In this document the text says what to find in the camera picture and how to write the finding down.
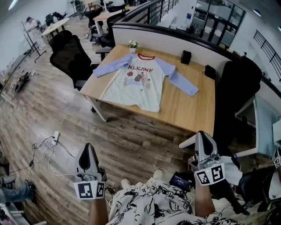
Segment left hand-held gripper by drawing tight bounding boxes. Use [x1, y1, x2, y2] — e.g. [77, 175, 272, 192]
[73, 143, 108, 200]

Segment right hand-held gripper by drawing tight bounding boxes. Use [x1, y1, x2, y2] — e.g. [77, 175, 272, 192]
[190, 131, 226, 186]

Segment white and lilac long-sleeved shirt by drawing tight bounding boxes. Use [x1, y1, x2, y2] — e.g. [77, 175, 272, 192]
[92, 52, 200, 113]

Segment person's right forearm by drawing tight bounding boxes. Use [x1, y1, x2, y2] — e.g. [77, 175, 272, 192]
[194, 179, 216, 218]

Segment person's left forearm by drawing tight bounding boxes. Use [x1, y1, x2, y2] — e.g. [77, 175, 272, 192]
[88, 196, 110, 225]

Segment white desk leg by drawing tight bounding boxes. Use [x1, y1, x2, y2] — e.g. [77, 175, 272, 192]
[178, 133, 198, 149]
[84, 94, 109, 123]

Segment white cloth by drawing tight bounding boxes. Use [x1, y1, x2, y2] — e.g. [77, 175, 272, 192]
[220, 155, 243, 186]

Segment small black screen device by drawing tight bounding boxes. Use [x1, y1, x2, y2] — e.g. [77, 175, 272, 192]
[169, 171, 194, 191]

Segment person's left white shoe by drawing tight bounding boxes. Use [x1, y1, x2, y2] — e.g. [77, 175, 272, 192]
[121, 178, 133, 190]

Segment person's white shoe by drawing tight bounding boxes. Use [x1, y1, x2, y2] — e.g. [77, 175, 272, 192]
[121, 178, 133, 190]
[152, 168, 163, 180]

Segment person's right white shoe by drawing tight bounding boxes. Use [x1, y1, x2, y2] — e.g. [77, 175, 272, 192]
[152, 168, 163, 180]

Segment white side desk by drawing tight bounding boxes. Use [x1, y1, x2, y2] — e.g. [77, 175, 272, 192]
[234, 94, 281, 158]

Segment black high-back office chair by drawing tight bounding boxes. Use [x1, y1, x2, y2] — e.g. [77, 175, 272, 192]
[213, 56, 263, 156]

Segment black swivel chair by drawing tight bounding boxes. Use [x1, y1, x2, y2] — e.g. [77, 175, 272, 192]
[212, 168, 281, 221]

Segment flat black box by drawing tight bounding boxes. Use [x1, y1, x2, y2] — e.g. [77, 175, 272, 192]
[204, 65, 216, 80]

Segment person's black-and-white patterned clothing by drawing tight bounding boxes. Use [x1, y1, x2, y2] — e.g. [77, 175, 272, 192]
[106, 177, 243, 225]

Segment tall black box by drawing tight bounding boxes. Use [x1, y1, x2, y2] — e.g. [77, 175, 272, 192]
[180, 50, 192, 65]

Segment black tool on floor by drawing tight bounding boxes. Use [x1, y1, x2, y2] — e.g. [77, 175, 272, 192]
[14, 72, 31, 93]

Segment black mesh office chair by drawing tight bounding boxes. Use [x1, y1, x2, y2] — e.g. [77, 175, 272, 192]
[48, 29, 101, 91]

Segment white partition with dark trim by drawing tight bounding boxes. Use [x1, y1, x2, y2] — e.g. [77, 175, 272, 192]
[111, 21, 281, 104]

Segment small white-flowered potted plant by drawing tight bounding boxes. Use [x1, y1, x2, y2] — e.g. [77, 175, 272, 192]
[128, 40, 139, 54]

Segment glass door frames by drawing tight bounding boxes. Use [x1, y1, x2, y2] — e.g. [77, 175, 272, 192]
[190, 0, 247, 48]

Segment black office chair with armrests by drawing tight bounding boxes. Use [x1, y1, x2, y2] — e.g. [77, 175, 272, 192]
[89, 15, 124, 62]

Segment black clothes rack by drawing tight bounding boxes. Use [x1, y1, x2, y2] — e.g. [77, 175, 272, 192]
[21, 21, 47, 64]

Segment round white table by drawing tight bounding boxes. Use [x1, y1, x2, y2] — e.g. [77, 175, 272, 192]
[41, 17, 70, 37]

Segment black metal railing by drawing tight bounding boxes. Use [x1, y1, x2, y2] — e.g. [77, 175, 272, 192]
[119, 0, 180, 25]

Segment white cable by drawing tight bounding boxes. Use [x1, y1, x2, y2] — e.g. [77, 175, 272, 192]
[25, 138, 78, 178]

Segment black cable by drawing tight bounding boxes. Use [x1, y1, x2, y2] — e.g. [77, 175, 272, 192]
[0, 140, 76, 174]

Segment black wall railing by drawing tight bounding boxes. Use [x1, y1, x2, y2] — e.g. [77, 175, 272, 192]
[253, 29, 281, 82]

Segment wooden desk with white frame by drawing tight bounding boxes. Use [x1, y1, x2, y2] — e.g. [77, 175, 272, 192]
[93, 6, 134, 36]

